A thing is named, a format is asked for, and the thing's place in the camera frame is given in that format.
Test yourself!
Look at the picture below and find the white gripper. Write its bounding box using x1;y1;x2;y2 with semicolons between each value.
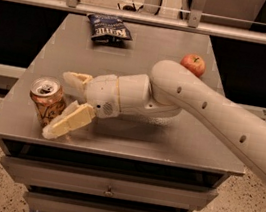
42;72;181;140

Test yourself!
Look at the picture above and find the orange soda can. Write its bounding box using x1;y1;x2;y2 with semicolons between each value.
29;77;66;128

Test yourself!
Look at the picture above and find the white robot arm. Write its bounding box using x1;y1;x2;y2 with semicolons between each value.
42;60;266;183

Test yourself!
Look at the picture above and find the blue chip bag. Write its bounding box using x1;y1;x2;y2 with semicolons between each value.
87;13;132;43

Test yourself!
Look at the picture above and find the top grey drawer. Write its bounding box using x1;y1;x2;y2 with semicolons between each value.
1;156;218;210

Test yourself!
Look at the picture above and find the grey drawer cabinet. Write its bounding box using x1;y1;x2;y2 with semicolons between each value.
0;14;245;212

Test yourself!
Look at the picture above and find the black object behind glass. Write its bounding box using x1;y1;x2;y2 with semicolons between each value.
117;1;144;12

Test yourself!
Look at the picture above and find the red apple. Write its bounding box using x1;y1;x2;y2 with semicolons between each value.
180;53;206;77

